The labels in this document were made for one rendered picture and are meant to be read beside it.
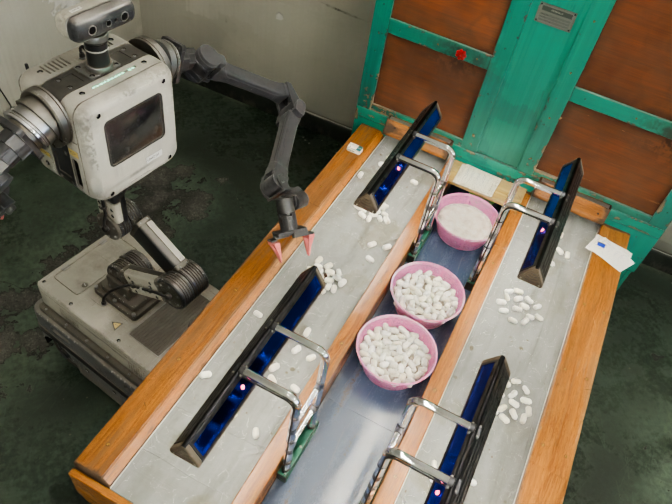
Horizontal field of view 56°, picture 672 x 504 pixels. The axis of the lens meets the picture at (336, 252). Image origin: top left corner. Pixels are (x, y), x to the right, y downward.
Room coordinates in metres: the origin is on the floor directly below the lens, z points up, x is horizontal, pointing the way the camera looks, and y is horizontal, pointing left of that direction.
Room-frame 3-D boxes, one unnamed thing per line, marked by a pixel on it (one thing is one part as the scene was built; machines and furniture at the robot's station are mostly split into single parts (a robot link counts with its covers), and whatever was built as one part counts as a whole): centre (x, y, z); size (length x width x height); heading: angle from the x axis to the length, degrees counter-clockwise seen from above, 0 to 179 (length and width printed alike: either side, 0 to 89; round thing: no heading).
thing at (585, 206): (2.00, -0.89, 0.83); 0.30 x 0.06 x 0.07; 71
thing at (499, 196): (2.06, -0.55, 0.77); 0.33 x 0.15 x 0.01; 71
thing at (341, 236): (1.39, 0.03, 0.73); 1.81 x 0.30 x 0.02; 161
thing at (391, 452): (0.70, -0.31, 0.90); 0.20 x 0.19 x 0.45; 161
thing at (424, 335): (1.17, -0.25, 0.72); 0.27 x 0.27 x 0.10
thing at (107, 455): (1.46, 0.23, 0.67); 1.81 x 0.12 x 0.19; 161
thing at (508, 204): (1.62, -0.62, 0.90); 0.20 x 0.19 x 0.45; 161
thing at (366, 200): (1.78, -0.16, 1.08); 0.62 x 0.08 x 0.07; 161
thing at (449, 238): (1.85, -0.48, 0.72); 0.27 x 0.27 x 0.10
